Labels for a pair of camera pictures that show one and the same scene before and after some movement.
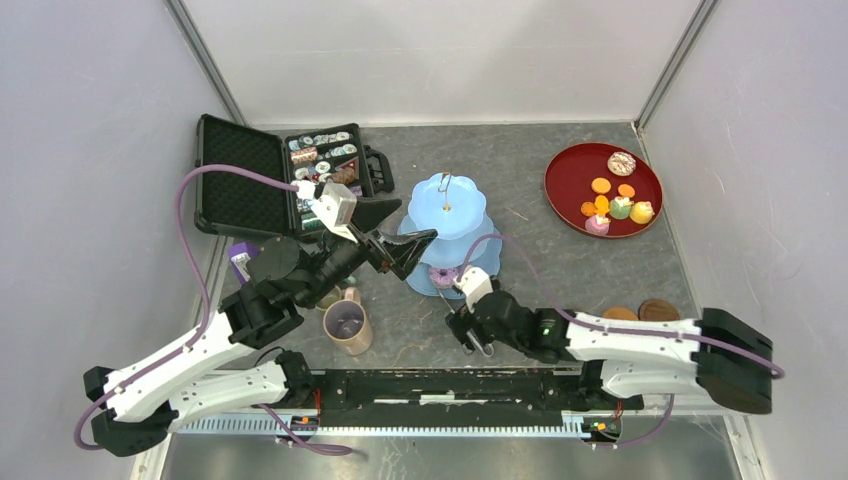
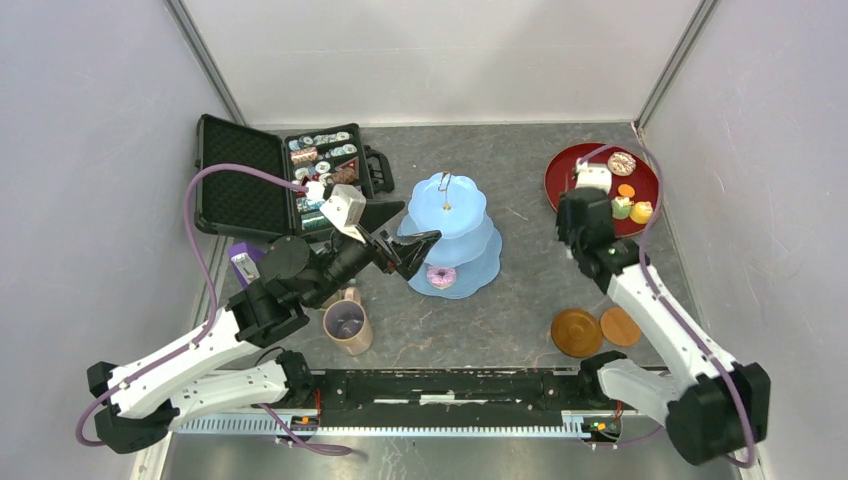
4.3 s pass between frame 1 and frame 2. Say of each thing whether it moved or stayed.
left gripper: stayed
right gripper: moved
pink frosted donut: stayed
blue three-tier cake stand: stayed
